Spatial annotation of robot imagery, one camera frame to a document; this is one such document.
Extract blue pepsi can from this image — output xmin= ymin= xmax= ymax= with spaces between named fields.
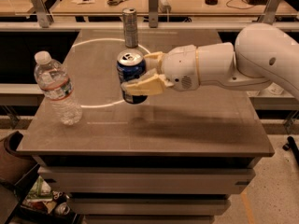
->
xmin=116 ymin=49 xmax=149 ymax=105

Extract metal bracket left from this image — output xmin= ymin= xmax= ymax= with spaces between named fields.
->
xmin=31 ymin=0 xmax=53 ymax=28

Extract grey drawer cabinet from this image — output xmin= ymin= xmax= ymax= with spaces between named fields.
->
xmin=35 ymin=155 xmax=259 ymax=224

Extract white power strip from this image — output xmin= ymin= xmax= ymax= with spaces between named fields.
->
xmin=159 ymin=0 xmax=171 ymax=13

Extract scissors with dark handles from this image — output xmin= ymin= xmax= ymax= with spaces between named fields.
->
xmin=107 ymin=0 xmax=129 ymax=6

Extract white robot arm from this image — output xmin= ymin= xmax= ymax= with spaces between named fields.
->
xmin=121 ymin=23 xmax=299 ymax=100

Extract metal bracket centre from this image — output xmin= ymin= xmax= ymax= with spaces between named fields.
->
xmin=149 ymin=0 xmax=159 ymax=28

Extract brown chair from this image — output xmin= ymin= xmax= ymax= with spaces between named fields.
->
xmin=0 ymin=132 xmax=36 ymax=185

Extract clear plastic water bottle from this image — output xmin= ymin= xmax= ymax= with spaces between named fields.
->
xmin=34 ymin=51 xmax=82 ymax=125

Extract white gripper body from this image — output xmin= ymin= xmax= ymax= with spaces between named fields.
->
xmin=162 ymin=45 xmax=199 ymax=91

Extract tall silver energy drink can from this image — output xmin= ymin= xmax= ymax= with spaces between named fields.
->
xmin=122 ymin=7 xmax=138 ymax=48

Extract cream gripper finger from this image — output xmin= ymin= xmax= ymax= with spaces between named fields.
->
xmin=121 ymin=68 xmax=174 ymax=96
xmin=144 ymin=51 xmax=164 ymax=74

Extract small sanitizer bottle right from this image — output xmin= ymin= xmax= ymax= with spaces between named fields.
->
xmin=267 ymin=83 xmax=284 ymax=95

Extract black bin with trash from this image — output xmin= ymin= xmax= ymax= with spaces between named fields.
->
xmin=14 ymin=165 xmax=81 ymax=224

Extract metal bracket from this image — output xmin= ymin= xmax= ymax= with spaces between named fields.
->
xmin=258 ymin=0 xmax=281 ymax=24
xmin=31 ymin=0 xmax=53 ymax=28
xmin=149 ymin=0 xmax=159 ymax=28

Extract metal bracket right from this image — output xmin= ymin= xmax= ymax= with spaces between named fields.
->
xmin=258 ymin=0 xmax=281 ymax=24

